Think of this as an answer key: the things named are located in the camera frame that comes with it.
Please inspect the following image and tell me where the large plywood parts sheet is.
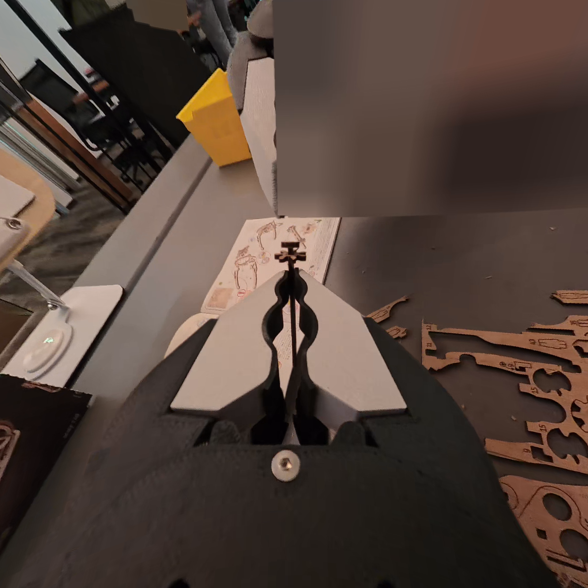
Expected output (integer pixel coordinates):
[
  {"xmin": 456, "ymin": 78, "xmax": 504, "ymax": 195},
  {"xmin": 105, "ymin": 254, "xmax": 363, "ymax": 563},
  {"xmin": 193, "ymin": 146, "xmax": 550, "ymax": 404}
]
[{"xmin": 422, "ymin": 289, "xmax": 588, "ymax": 588}]

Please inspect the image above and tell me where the black office chair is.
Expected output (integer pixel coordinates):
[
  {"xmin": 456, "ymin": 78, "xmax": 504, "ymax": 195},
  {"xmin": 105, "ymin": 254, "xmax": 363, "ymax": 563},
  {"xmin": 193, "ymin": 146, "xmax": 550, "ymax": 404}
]
[{"xmin": 18, "ymin": 60, "xmax": 152, "ymax": 184}]

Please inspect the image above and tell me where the small plywood sheet fragment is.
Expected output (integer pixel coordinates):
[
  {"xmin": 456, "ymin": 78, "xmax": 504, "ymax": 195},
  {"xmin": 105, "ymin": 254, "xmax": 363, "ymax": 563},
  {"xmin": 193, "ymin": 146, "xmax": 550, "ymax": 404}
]
[{"xmin": 365, "ymin": 295, "xmax": 409, "ymax": 340}]

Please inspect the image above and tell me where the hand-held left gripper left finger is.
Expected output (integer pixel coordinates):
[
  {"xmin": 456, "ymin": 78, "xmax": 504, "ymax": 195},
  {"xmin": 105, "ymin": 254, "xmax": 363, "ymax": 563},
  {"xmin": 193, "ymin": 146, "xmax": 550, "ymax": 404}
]
[{"xmin": 170, "ymin": 270, "xmax": 290, "ymax": 445}]

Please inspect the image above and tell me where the wooden model shaft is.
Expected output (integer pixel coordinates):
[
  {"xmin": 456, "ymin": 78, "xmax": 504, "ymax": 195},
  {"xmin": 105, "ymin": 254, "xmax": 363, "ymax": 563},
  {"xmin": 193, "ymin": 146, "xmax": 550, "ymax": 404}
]
[{"xmin": 275, "ymin": 249, "xmax": 307, "ymax": 423}]

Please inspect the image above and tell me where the black partition panel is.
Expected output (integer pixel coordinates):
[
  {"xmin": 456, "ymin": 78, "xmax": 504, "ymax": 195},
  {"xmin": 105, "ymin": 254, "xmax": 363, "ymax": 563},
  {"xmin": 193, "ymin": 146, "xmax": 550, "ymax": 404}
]
[{"xmin": 60, "ymin": 21, "xmax": 212, "ymax": 148}]

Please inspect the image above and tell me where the yellow plastic bin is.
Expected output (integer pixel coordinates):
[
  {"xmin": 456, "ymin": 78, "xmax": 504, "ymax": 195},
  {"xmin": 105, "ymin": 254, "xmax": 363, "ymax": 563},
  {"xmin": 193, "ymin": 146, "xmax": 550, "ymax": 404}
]
[{"xmin": 177, "ymin": 68, "xmax": 252, "ymax": 167}]

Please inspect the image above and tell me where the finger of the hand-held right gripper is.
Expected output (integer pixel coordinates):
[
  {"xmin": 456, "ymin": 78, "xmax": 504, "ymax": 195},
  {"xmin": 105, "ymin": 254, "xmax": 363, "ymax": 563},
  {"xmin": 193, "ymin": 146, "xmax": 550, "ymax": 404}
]
[{"xmin": 240, "ymin": 57, "xmax": 279, "ymax": 217}]

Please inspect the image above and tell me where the black model kit box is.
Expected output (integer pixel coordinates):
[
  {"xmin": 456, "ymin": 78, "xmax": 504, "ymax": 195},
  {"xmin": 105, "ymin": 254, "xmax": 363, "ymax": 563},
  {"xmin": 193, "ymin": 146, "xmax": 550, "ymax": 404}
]
[{"xmin": 0, "ymin": 373, "xmax": 92, "ymax": 552}]

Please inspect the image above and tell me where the printed paper sheet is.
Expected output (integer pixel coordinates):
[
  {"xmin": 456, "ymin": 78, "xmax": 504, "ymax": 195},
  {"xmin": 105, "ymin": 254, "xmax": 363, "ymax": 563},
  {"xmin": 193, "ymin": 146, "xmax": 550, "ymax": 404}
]
[{"xmin": 0, "ymin": 177, "xmax": 36, "ymax": 219}]

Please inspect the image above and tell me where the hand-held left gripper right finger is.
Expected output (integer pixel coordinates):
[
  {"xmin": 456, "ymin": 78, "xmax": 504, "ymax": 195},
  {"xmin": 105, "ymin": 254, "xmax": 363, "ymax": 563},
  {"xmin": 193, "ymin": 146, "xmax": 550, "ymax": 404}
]
[{"xmin": 295, "ymin": 270, "xmax": 409, "ymax": 445}]

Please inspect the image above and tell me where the instruction booklet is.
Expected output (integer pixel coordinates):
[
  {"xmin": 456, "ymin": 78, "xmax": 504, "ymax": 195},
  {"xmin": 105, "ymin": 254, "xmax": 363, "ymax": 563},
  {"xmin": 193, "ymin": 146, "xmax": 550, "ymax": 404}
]
[{"xmin": 164, "ymin": 217, "xmax": 341, "ymax": 360}]

